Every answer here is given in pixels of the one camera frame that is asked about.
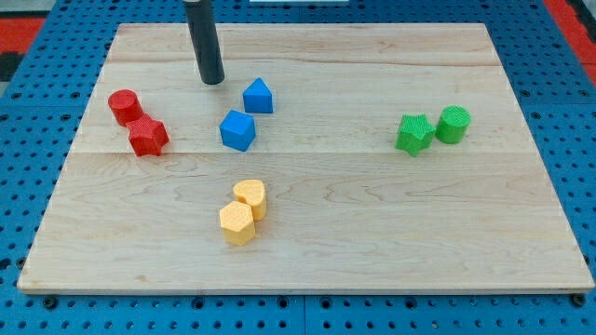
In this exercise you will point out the red star block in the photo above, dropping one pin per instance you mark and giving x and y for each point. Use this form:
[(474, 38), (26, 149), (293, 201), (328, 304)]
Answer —
[(147, 136)]

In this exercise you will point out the red cylinder block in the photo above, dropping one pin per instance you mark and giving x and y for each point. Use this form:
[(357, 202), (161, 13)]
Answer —
[(125, 106)]

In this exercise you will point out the yellow heart block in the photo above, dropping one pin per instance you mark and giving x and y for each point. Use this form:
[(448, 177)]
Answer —
[(253, 194)]

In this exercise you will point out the green cylinder block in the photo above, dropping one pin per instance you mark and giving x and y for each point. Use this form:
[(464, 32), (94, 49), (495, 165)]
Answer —
[(453, 123)]

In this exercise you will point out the green star block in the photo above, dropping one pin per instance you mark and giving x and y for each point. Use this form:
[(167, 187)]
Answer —
[(415, 134)]

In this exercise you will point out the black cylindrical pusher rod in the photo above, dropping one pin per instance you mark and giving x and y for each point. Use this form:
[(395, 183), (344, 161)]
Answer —
[(202, 28)]

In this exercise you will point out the yellow hexagon block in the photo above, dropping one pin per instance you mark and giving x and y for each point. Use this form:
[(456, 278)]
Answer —
[(237, 223)]

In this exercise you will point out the blue cube block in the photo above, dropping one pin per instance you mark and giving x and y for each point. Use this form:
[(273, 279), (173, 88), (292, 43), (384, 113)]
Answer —
[(237, 130)]

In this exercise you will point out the blue triangle block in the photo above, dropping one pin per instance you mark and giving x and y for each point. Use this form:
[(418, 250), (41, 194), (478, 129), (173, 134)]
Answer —
[(258, 98)]

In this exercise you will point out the wooden board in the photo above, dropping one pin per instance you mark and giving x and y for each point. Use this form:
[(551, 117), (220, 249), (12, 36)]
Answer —
[(347, 212)]

